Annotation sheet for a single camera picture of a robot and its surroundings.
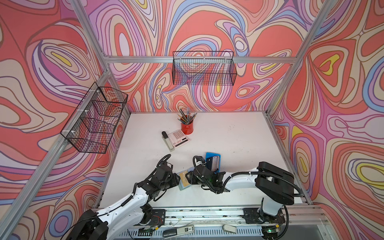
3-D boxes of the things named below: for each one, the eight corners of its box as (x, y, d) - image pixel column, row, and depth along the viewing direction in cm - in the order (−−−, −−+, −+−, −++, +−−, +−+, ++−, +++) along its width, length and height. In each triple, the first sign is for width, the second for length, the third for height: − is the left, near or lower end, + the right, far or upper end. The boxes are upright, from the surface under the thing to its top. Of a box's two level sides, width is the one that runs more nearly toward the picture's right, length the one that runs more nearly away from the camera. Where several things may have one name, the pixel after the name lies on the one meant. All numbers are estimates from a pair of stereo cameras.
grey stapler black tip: (170, 152, 98) (169, 149, 95) (161, 136, 107) (160, 132, 103) (174, 150, 99) (173, 146, 96) (165, 134, 108) (164, 130, 104)
